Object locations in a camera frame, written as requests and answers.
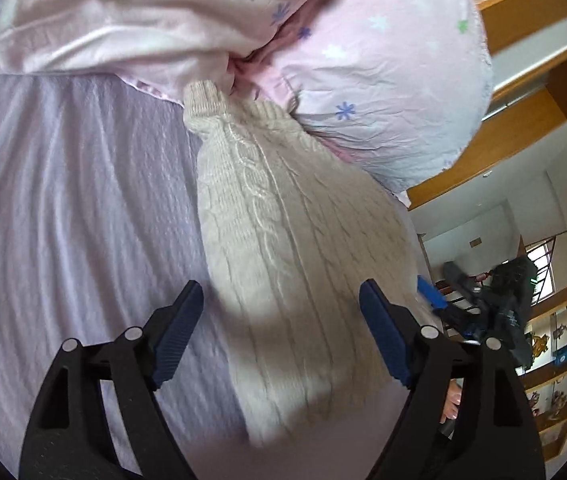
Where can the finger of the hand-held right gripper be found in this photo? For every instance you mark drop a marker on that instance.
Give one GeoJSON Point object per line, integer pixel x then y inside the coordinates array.
{"type": "Point", "coordinates": [431, 294]}
{"type": "Point", "coordinates": [458, 275]}

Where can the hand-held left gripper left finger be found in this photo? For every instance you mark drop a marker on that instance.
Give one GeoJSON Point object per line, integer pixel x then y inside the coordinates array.
{"type": "Point", "coordinates": [177, 342]}

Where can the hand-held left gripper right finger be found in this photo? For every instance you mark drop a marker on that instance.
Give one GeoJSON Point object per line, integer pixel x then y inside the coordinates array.
{"type": "Point", "coordinates": [386, 337]}

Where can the person's right hand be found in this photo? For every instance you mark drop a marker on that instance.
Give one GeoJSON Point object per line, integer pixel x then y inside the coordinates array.
{"type": "Point", "coordinates": [452, 402]}

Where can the brown toy figure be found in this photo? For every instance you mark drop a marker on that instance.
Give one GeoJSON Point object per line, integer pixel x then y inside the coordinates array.
{"type": "Point", "coordinates": [541, 345]}

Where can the red framed window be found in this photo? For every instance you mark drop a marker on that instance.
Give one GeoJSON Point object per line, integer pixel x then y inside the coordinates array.
{"type": "Point", "coordinates": [546, 260]}

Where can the blue box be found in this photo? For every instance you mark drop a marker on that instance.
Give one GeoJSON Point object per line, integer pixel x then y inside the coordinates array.
{"type": "Point", "coordinates": [564, 355]}

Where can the lavender bed sheet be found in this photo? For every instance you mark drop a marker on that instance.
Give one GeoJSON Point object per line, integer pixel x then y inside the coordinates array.
{"type": "Point", "coordinates": [78, 200]}

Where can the pink star print pillow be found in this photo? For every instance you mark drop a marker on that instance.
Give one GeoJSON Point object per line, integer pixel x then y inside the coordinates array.
{"type": "Point", "coordinates": [393, 75]}

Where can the pink floral quilt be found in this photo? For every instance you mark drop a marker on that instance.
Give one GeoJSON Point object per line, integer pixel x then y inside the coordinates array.
{"type": "Point", "coordinates": [128, 15]}

